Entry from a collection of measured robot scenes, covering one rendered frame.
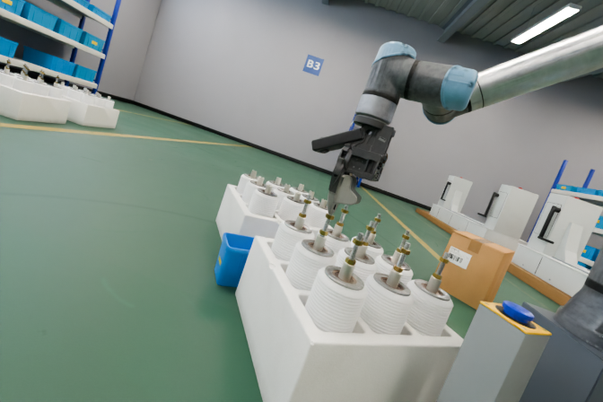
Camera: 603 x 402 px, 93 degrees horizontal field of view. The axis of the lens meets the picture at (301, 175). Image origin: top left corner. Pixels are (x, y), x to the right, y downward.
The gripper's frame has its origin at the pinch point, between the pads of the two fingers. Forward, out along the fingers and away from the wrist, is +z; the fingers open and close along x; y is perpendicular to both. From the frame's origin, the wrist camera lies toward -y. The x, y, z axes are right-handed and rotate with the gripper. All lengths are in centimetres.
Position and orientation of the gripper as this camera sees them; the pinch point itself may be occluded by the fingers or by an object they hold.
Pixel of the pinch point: (329, 206)
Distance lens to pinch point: 62.5
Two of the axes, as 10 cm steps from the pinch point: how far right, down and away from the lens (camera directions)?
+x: 4.2, 0.5, 9.1
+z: -3.3, 9.4, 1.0
